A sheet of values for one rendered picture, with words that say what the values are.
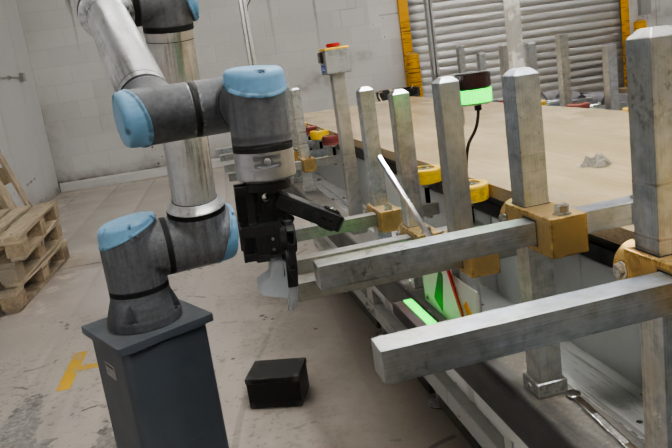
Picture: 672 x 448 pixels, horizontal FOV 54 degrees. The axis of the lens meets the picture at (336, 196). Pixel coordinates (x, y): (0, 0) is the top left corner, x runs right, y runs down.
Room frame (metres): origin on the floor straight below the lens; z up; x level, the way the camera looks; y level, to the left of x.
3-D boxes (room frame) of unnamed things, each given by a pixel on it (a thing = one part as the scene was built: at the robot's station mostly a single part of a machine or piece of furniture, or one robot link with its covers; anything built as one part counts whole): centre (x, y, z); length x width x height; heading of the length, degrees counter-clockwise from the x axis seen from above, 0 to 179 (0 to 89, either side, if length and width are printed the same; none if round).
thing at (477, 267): (1.07, -0.21, 0.85); 0.14 x 0.06 x 0.05; 12
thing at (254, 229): (0.99, 0.11, 0.97); 0.09 x 0.08 x 0.12; 101
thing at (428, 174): (1.57, -0.22, 0.85); 0.08 x 0.08 x 0.11
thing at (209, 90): (1.09, 0.15, 1.14); 0.12 x 0.12 x 0.09; 21
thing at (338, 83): (1.84, -0.05, 0.93); 0.05 x 0.05 x 0.45; 12
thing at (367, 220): (1.53, -0.03, 0.80); 0.44 x 0.03 x 0.04; 102
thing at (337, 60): (1.84, -0.05, 1.18); 0.07 x 0.07 x 0.08; 12
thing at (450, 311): (1.12, -0.17, 0.75); 0.26 x 0.01 x 0.10; 12
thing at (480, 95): (1.10, -0.25, 1.10); 0.06 x 0.06 x 0.02
